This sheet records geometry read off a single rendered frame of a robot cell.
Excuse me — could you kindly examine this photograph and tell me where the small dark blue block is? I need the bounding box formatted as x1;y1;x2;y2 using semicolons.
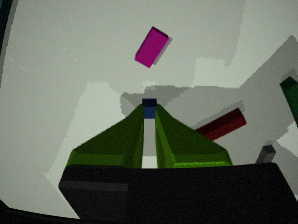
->
142;99;157;119

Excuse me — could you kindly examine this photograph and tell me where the dark grey rectangular bar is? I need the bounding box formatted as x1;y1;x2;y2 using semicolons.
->
255;145;276;164

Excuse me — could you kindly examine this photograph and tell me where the magenta rectangular block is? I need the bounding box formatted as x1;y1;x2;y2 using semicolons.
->
135;26;169;68

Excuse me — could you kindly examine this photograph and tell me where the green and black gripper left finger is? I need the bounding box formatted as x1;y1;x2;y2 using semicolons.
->
65;104;144;168

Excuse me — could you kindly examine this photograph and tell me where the dark green rod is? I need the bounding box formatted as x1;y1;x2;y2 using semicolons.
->
280;76;298;128

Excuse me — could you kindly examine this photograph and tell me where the dark red rod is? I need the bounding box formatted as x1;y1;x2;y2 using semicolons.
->
195;108;247;141

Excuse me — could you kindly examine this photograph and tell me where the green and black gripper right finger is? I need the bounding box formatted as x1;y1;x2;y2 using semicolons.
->
155;104;233;168

